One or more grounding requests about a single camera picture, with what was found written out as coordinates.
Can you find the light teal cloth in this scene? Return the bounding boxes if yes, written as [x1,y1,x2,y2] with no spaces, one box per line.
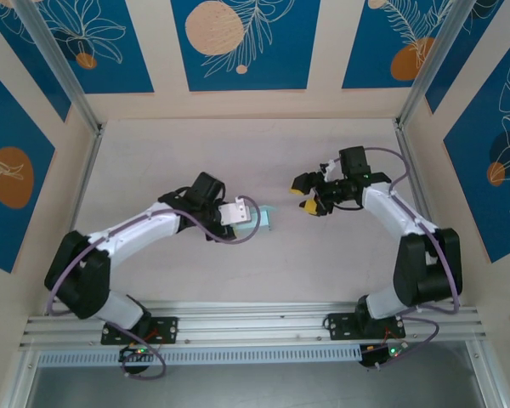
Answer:
[232,205,278,237]

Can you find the blue poster with peach circle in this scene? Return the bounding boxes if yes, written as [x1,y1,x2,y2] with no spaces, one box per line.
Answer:
[170,0,322,93]

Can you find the small black controller board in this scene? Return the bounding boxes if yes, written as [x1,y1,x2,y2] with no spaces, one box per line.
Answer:
[118,344,158,363]
[359,343,409,369]

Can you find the grey metal panel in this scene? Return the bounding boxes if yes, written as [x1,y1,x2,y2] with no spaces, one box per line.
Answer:
[27,365,484,408]

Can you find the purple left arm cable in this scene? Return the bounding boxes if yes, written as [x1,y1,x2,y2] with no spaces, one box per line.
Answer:
[45,195,260,379]

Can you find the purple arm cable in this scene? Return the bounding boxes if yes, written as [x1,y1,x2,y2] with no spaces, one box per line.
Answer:
[45,195,260,379]
[363,146,460,369]

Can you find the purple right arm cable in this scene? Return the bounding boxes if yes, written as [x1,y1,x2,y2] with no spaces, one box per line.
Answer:
[363,146,460,369]

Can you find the aluminium floor rail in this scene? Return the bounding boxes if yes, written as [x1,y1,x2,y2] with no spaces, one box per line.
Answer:
[394,121,458,305]
[44,122,107,315]

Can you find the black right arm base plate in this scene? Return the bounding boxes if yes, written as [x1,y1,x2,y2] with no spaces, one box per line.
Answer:
[325,312,405,341]

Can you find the blue floral wall poster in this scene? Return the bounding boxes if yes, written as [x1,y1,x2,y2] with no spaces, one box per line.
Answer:
[0,59,56,274]
[0,0,72,123]
[424,0,510,116]
[23,0,156,95]
[444,42,510,264]
[342,0,456,90]

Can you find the aluminium rail frame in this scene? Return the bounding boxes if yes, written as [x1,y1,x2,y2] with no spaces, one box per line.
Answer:
[19,299,488,352]

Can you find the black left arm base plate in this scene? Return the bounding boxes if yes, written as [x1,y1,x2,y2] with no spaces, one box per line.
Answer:
[100,316,179,345]

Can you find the aluminium corner post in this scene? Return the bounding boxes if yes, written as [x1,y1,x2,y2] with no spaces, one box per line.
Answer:
[12,0,105,137]
[394,0,473,128]

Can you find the white slotted cable duct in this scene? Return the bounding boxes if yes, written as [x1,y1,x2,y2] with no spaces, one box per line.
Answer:
[37,344,362,367]

